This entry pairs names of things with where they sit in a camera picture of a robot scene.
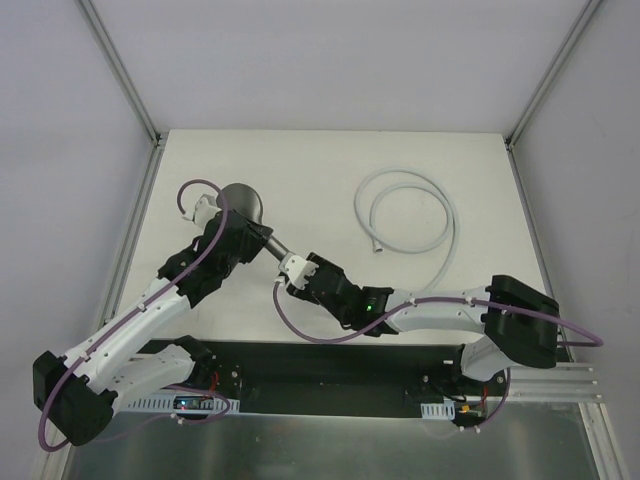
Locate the white shower hose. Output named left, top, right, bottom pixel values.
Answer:
left=353, top=168, right=461, bottom=292

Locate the left aluminium frame post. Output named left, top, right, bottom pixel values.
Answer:
left=74, top=0, right=163, bottom=146

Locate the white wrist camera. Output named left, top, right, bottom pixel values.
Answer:
left=278, top=253, right=319, bottom=290
left=182, top=194, right=221, bottom=230

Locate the aluminium frame post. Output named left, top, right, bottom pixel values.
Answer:
left=505, top=0, right=606, bottom=151
left=74, top=0, right=163, bottom=146

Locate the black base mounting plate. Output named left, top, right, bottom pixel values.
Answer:
left=178, top=337, right=506, bottom=418

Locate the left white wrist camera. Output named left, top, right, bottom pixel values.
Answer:
left=182, top=194, right=221, bottom=230

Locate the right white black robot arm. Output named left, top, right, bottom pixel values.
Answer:
left=279, top=254, right=559, bottom=395

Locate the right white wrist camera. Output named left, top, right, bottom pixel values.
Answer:
left=278, top=253, right=319, bottom=290

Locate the right aluminium frame post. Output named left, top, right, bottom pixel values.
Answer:
left=505, top=0, right=606, bottom=151

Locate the white cable duct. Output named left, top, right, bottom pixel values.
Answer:
left=420, top=399, right=456, bottom=421
left=122, top=393, right=240, bottom=415

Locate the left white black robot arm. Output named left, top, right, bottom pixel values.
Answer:
left=33, top=208, right=273, bottom=452

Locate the left white cable duct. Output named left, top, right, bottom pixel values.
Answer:
left=122, top=393, right=240, bottom=415

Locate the grey shower head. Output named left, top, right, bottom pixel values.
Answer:
left=222, top=183, right=292, bottom=263

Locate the right white cable duct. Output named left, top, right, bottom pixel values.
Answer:
left=420, top=399, right=456, bottom=421

